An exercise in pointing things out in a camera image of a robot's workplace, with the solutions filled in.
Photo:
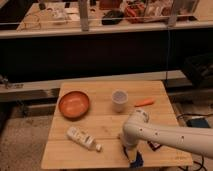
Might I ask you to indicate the translucent plastic cup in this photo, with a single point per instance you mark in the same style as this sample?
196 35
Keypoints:
119 100

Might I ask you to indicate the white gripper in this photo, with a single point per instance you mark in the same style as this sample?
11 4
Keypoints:
130 142

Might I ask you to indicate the dark red-black small box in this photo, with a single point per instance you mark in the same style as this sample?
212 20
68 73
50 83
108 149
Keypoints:
154 146

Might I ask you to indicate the black bag on shelf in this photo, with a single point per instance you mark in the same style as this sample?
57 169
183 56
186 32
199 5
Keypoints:
112 17

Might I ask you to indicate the black box on floor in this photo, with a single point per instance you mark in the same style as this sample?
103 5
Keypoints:
197 123

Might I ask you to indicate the orange red cloth bundle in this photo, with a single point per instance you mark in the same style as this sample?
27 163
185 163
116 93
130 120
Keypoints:
134 13

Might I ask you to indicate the grey metal post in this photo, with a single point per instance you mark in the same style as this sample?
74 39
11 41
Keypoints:
83 11

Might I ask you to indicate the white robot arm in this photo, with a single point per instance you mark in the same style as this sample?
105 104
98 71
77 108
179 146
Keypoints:
137 127

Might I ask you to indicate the white plastic bottle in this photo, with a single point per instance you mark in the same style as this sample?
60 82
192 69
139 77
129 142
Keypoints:
83 139

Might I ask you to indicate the wooden table board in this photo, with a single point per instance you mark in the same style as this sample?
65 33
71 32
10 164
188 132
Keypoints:
102 123

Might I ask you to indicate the orange carrot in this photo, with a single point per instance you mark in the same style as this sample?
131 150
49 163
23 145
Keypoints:
144 103

